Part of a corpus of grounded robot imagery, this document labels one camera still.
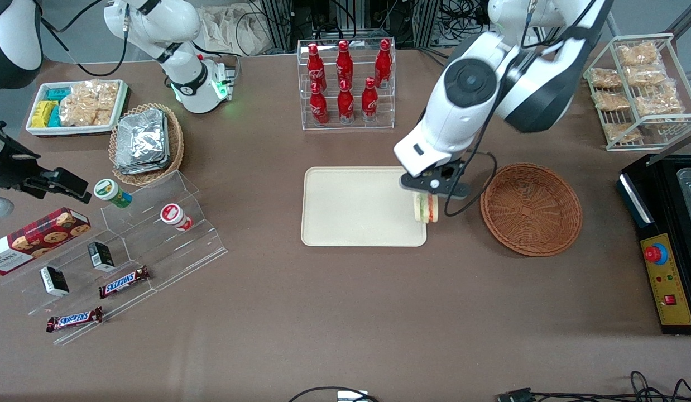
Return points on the aluminium frame profile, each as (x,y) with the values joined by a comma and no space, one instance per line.
(426,22)
(276,22)

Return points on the black plug connector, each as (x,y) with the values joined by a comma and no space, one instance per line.
(516,396)

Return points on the red emergency stop button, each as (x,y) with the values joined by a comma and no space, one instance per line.
(653,254)

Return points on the round brown wicker basket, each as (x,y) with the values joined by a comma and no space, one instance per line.
(531,211)

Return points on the clear acrylic step display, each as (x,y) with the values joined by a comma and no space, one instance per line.
(172,257)

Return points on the red cola bottle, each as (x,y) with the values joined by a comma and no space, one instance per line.
(344,61)
(383,61)
(318,109)
(315,64)
(369,103)
(345,106)

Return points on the black machine with yellow panel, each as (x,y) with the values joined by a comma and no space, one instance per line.
(666,212)

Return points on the triangular sandwich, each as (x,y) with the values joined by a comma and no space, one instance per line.
(426,209)

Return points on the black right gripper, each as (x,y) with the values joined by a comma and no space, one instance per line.
(12,165)

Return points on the beige plastic serving tray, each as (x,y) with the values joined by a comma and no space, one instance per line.
(356,206)

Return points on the red lidded snack cup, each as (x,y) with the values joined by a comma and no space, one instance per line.
(173,215)

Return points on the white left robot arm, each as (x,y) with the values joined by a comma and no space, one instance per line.
(446,128)

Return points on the clear bag of fried snacks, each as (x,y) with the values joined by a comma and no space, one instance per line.
(622,133)
(605,78)
(638,54)
(644,74)
(610,100)
(658,101)

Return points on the oval tan wicker basket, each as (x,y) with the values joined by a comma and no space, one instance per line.
(175,151)

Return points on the beige cloth bag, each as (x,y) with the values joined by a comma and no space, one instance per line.
(234,28)

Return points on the red tartan cookie box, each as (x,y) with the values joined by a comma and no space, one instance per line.
(38,237)

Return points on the clear acrylic bottle rack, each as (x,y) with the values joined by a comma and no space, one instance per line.
(387,111)

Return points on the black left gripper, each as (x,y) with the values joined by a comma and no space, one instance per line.
(447,172)

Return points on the clear bag of crackers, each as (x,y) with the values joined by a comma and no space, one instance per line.
(89,103)

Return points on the teal snack pack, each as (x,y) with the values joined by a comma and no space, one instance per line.
(54,117)
(58,94)

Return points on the small black box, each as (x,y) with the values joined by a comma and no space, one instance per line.
(101,255)
(54,281)

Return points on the green lidded snack cup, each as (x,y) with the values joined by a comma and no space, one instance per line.
(111,191)

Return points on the silver foil pouch stack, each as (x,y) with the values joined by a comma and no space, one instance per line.
(142,142)

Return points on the Snickers chocolate bar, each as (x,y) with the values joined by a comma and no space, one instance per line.
(124,282)
(75,319)

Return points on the white adapter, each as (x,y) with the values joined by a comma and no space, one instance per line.
(352,396)

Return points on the white rectangular snack tray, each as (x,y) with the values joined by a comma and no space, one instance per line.
(41,131)

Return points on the yellow snack pack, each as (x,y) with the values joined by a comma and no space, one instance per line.
(41,114)

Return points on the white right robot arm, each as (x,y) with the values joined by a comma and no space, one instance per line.
(178,33)

